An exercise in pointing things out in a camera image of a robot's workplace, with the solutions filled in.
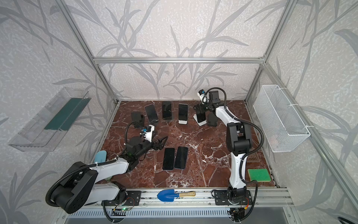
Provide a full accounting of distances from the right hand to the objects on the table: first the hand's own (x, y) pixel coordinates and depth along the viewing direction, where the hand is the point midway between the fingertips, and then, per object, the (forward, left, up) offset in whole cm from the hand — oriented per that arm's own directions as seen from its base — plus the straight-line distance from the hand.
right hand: (199, 103), depth 100 cm
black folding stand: (-6, +45, -7) cm, 46 cm away
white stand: (-7, +13, -12) cm, 19 cm away
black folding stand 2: (-9, -10, -8) cm, 16 cm away
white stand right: (-8, -2, -13) cm, 15 cm away
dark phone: (-5, -2, -10) cm, 11 cm away
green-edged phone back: (-2, +12, -8) cm, 15 cm away
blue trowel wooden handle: (-55, +19, -14) cm, 60 cm away
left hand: (-26, +23, 0) cm, 35 cm away
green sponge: (-46, -33, -11) cm, 58 cm away
